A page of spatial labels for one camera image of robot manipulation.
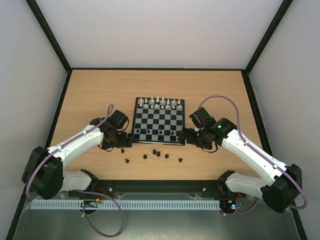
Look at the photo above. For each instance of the grey slotted cable duct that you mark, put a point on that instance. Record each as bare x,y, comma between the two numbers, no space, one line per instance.
73,204

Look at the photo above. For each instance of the black aluminium frame rail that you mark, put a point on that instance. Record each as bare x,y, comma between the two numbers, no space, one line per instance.
160,186

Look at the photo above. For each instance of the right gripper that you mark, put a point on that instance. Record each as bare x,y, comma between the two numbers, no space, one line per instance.
190,137

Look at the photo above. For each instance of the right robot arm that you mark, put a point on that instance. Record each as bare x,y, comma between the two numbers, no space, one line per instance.
229,136

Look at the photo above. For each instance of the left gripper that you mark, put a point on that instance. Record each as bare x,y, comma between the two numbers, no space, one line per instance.
123,143

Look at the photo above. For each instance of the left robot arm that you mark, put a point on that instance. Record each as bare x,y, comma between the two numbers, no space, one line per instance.
45,173

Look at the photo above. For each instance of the black and silver chessboard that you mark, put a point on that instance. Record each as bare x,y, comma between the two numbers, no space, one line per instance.
158,119

